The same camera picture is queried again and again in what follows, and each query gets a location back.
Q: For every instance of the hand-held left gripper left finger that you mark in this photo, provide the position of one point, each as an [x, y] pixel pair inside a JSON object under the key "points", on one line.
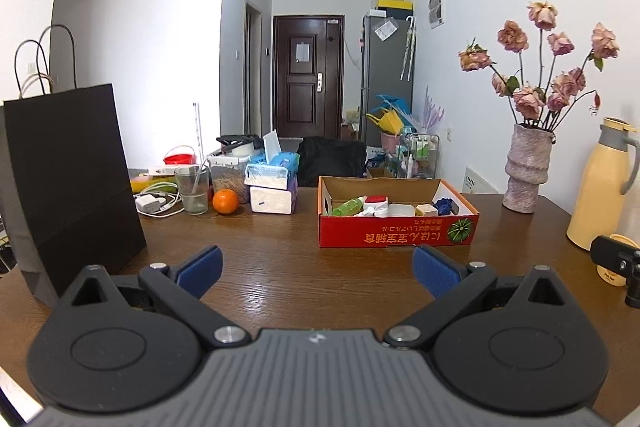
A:
{"points": [[200, 269]]}

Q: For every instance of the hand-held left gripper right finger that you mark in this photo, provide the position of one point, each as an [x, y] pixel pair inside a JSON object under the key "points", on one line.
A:
{"points": [[437, 272]]}

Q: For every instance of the red cardboard box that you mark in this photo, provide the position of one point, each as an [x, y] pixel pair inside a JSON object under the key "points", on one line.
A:
{"points": [[390, 232]]}

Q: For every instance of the small cream box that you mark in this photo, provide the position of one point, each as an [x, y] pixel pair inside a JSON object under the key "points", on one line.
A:
{"points": [[426, 209]]}

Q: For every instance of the blue measuring cups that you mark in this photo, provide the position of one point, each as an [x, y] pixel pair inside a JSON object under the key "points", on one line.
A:
{"points": [[445, 206]]}

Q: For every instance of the white jar lid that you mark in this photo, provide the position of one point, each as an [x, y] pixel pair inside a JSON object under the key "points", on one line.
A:
{"points": [[401, 210]]}

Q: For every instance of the red and white lint brush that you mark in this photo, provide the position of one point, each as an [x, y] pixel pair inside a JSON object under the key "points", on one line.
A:
{"points": [[377, 199]]}

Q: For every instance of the small white bottle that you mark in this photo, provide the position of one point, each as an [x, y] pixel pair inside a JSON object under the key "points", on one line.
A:
{"points": [[364, 212]]}

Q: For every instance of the green spray bottle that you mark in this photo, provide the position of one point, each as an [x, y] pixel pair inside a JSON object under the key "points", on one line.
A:
{"points": [[347, 207]]}

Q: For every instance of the orange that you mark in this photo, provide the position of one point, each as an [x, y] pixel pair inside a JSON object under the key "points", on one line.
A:
{"points": [[225, 202]]}

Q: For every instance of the clear glass cup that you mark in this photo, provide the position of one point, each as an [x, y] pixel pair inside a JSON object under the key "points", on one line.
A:
{"points": [[192, 192]]}

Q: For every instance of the yellow thermos jug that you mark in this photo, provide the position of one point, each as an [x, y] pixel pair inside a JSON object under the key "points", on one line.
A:
{"points": [[600, 187]]}

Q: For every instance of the clear plastic food container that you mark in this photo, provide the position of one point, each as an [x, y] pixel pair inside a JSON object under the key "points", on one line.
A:
{"points": [[227, 177]]}

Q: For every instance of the purple tissue pack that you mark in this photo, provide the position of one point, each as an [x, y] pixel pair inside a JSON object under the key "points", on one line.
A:
{"points": [[270, 201]]}

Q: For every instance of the white paper board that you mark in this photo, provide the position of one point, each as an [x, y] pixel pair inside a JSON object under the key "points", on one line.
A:
{"points": [[480, 182]]}

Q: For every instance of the yellow snack bag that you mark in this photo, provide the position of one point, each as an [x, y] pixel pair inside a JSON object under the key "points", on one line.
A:
{"points": [[145, 184]]}

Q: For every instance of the flat white box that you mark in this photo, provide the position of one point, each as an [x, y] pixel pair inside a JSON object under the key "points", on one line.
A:
{"points": [[164, 170]]}

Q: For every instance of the blue tissue pack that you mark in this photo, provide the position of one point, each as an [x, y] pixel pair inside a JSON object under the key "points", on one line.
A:
{"points": [[272, 169]]}

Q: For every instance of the black plastic stand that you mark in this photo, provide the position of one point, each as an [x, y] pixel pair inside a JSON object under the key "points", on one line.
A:
{"points": [[235, 143]]}

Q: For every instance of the pink ribbed vase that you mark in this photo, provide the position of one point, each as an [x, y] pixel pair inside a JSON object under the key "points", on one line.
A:
{"points": [[525, 172]]}

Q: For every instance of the pink bucket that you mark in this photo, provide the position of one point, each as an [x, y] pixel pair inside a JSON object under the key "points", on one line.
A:
{"points": [[389, 141]]}

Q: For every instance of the black folding chair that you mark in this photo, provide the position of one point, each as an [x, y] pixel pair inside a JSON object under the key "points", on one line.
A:
{"points": [[330, 159]]}

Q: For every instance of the black paper bag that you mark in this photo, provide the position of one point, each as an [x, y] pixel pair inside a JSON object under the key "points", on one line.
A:
{"points": [[70, 182]]}

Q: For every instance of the purple clothes hangers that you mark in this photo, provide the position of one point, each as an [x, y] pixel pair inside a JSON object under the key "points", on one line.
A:
{"points": [[434, 112]]}

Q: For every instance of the yellow and blue dustpans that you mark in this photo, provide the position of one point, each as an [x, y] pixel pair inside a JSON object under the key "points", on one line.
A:
{"points": [[390, 117]]}

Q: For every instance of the dried pink roses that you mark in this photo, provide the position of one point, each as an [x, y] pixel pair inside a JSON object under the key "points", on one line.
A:
{"points": [[530, 99]]}

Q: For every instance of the grey refrigerator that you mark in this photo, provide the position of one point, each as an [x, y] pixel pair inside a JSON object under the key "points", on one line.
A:
{"points": [[385, 72]]}

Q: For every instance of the dark brown door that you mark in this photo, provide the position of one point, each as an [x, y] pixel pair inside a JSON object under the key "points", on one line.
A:
{"points": [[307, 77]]}

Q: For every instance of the white folded umbrella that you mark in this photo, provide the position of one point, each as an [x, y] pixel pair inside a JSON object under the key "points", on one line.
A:
{"points": [[409, 47]]}

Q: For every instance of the yellow box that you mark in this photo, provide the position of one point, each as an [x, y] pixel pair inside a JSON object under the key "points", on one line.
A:
{"points": [[394, 4]]}

